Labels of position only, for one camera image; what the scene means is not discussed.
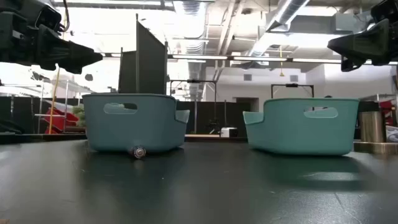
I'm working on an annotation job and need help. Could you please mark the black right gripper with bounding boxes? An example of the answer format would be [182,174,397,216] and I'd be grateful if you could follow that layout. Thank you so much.
[326,0,398,73]

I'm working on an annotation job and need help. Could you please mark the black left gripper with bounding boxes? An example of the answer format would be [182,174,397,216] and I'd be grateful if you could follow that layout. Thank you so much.
[0,0,104,75]

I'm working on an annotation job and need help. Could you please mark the silver Energizer battery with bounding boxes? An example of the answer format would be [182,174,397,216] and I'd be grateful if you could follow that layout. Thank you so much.
[129,145,147,160]

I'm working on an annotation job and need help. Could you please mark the yellow pole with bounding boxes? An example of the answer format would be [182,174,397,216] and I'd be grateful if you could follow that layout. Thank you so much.
[48,67,61,135]

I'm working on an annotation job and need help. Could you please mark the green plant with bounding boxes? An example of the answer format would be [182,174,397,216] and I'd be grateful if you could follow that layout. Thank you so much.
[72,105,86,127]

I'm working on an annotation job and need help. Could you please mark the red storage bin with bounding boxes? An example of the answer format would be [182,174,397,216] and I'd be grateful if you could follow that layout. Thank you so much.
[44,107,80,135]

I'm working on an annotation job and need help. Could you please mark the stainless steel cup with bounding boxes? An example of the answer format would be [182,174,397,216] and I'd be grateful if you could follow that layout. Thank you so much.
[358,111,387,144]

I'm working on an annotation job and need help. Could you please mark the black divider panel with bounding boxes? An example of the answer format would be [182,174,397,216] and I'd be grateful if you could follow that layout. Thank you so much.
[118,14,169,95]

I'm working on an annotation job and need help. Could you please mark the white crumpled cloth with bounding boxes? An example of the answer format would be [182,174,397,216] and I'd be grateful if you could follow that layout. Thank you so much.
[385,124,398,143]

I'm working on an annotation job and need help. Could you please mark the light blue plastic bin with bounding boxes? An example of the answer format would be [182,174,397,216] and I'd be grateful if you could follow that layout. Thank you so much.
[82,93,190,154]

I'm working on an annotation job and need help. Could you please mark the teal plastic bin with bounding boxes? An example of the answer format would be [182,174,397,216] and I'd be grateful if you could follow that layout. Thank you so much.
[243,98,361,156]

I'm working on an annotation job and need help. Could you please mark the white box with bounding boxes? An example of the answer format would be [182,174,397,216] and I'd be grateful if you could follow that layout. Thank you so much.
[220,126,239,138]

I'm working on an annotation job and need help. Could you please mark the black cable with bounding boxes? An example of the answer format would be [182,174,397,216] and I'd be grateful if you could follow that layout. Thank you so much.
[62,0,71,33]

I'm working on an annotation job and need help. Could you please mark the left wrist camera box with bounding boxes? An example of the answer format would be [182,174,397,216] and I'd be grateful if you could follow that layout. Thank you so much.
[32,0,65,34]

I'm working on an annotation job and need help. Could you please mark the black metal station frame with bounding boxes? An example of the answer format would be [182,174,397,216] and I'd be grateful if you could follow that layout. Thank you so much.
[169,79,218,134]
[271,83,315,99]

